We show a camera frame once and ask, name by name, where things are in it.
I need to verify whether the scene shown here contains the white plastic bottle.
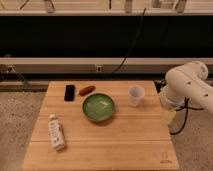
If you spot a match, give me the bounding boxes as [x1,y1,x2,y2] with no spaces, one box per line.
[48,114,66,151]

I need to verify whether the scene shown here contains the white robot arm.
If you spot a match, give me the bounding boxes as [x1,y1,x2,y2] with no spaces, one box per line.
[159,61,213,125]

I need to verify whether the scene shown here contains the brown sausage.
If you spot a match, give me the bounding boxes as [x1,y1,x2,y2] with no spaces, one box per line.
[79,86,95,96]

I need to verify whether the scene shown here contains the black hanging cable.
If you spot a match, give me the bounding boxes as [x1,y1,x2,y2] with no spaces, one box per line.
[110,7,148,75]

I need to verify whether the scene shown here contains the green ceramic bowl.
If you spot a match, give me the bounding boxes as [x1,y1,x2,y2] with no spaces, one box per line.
[82,93,115,122]

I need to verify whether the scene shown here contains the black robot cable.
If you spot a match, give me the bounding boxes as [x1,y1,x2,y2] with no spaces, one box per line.
[169,97,204,136]

